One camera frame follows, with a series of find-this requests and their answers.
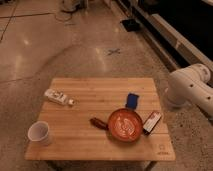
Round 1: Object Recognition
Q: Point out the orange ceramic bowl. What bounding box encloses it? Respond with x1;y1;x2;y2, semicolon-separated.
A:
108;108;143;142

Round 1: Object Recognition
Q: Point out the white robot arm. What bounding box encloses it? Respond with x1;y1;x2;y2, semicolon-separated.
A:
165;63;213;118

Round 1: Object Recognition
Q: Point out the blue sponge block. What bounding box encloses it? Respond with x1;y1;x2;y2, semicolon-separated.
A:
125;93;139;110

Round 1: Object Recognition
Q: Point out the wooden table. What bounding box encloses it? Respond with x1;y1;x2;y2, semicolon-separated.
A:
25;78;175;161

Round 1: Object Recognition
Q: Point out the white tube with cap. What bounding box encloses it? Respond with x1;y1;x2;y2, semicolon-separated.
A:
44;89;74;106

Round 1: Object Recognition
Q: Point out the red and white box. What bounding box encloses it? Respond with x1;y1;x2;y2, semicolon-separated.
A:
143;111;161;135

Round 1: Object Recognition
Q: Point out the black floor base plate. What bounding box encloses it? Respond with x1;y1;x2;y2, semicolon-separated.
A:
121;19;140;32

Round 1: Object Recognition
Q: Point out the white shelf rail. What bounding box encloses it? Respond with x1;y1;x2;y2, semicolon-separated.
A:
113;0;213;84

